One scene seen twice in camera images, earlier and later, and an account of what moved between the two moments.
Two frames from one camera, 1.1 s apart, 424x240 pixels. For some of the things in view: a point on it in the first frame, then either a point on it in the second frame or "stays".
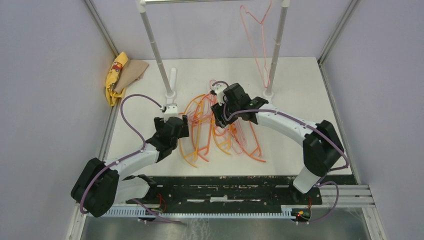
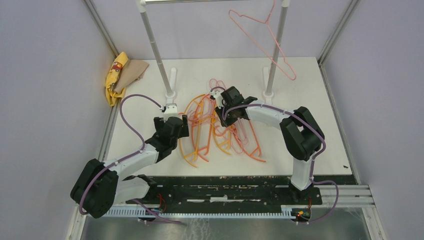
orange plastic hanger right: x=233 y=127 stays
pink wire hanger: x=241 y=7 -> x=267 y=21
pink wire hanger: x=210 y=83 stays
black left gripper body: x=184 y=131 stays
